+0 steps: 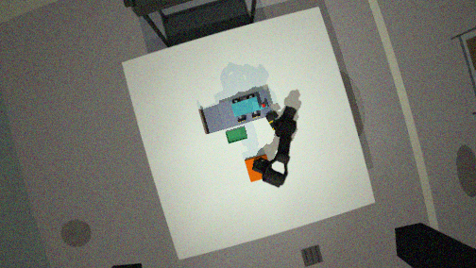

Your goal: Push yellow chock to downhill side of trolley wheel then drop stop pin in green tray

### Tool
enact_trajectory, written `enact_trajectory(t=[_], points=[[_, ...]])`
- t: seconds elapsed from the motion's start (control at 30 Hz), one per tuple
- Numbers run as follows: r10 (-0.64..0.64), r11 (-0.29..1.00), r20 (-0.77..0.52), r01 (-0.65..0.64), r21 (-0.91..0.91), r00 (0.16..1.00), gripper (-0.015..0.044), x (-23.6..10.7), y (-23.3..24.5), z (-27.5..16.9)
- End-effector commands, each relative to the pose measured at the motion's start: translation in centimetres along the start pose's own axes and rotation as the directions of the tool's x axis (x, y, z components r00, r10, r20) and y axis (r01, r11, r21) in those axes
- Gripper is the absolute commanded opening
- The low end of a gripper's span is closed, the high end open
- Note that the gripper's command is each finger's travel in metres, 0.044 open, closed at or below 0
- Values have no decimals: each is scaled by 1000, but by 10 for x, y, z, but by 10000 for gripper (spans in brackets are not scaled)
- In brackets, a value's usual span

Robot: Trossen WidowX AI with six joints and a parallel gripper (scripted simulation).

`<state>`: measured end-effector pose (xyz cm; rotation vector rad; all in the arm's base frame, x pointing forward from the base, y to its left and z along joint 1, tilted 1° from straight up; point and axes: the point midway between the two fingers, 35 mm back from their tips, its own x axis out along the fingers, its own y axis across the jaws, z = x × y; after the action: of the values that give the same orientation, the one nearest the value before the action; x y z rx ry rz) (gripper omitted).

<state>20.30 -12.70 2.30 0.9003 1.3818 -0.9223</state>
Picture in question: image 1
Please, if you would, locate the green tray floor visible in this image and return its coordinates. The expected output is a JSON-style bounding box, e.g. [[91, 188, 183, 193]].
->
[[227, 128, 247, 142]]

